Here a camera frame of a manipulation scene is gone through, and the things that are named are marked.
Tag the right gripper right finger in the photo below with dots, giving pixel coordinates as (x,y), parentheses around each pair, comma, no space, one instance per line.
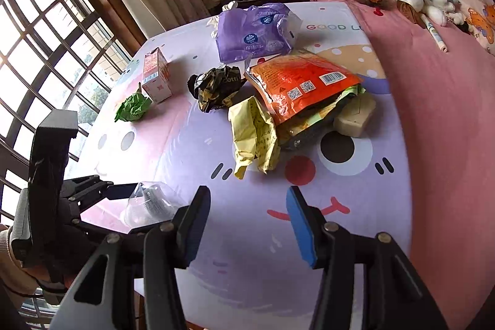
(328,247)

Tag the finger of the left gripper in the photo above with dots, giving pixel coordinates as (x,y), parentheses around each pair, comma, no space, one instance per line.
(116,190)

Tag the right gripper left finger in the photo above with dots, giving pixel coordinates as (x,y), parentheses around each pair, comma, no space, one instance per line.
(169,246)

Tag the clear plastic wrapper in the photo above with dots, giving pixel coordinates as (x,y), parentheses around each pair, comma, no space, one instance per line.
(151,203)

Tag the left hand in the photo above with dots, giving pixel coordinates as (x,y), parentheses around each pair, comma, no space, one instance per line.
(23,281)

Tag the green crumpled paper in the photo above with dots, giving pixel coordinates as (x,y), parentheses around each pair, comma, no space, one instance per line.
(134,107)

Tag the cartoon print bed sheet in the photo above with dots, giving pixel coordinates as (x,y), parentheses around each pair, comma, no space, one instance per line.
(248,273)

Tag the yellow crumpled paper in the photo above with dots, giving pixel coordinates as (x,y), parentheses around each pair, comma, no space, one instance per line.
(254,137)

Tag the strawberry milk carton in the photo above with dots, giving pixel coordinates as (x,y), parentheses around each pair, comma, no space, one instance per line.
(156,76)

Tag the beige small box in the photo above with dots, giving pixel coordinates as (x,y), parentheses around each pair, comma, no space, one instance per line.
(355,115)

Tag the black gold crumpled wrapper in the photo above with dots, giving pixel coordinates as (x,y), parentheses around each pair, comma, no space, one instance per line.
(216,88)

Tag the orange snack bag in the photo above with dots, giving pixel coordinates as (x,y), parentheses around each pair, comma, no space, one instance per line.
(292,82)

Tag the pink blanket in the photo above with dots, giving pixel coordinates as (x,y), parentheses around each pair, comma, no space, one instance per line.
(446,105)

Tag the purple plastic bag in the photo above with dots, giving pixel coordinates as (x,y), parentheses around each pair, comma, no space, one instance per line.
(256,32)

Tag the cartoon pillow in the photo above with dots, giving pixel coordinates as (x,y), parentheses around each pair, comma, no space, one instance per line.
(480,16)

